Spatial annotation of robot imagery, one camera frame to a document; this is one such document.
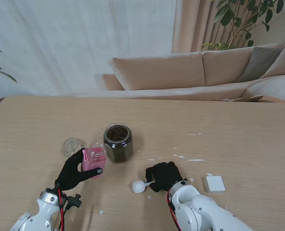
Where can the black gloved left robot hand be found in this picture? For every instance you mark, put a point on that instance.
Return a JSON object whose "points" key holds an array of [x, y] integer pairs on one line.
{"points": [[70, 173]]}

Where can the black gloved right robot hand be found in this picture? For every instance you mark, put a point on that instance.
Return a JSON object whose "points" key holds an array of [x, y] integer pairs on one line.
{"points": [[166, 175]]}

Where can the pink square coffee jar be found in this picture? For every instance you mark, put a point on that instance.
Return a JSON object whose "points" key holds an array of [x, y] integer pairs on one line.
{"points": [[94, 161]]}

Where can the clear glass jar lid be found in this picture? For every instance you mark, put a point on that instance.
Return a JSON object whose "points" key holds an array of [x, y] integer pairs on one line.
{"points": [[71, 145]]}

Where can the white plastic spoon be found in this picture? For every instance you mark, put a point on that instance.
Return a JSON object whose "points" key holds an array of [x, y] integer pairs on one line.
{"points": [[138, 187]]}

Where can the white square jar lid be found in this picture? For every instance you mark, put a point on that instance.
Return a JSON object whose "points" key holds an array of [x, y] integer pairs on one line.
{"points": [[215, 184]]}

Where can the glass jar of coffee beans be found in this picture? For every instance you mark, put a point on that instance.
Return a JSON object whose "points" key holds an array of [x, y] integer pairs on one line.
{"points": [[118, 149]]}

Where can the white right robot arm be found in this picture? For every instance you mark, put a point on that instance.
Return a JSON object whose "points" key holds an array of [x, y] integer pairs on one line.
{"points": [[204, 211]]}

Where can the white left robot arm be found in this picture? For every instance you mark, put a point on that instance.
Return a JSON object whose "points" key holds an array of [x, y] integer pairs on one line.
{"points": [[39, 214]]}

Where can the long white paper scrap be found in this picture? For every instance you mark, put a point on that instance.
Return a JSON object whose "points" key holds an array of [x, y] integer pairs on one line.
{"points": [[195, 160]]}

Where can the beige sofa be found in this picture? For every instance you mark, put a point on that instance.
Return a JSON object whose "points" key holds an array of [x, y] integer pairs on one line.
{"points": [[161, 72]]}

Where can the wooden tray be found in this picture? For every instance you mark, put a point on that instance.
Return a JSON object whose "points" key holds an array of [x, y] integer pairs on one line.
{"points": [[249, 98]]}

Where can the white sheer curtain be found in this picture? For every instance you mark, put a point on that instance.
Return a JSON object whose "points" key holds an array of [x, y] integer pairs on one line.
{"points": [[72, 43]]}

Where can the white blanket on sofa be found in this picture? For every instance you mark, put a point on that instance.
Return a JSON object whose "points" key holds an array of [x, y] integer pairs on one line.
{"points": [[274, 87]]}

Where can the grey sofa cushion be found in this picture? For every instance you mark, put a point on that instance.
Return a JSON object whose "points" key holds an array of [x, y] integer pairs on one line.
{"points": [[260, 62]]}

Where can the beige pleated curtain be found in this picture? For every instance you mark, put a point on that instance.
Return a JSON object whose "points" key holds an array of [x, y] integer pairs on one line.
{"points": [[192, 26]]}

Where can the tall leafy green plant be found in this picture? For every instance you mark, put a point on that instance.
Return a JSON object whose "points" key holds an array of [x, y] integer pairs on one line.
{"points": [[228, 14]]}

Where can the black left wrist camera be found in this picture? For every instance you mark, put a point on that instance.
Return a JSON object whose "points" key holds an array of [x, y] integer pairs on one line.
{"points": [[74, 202]]}

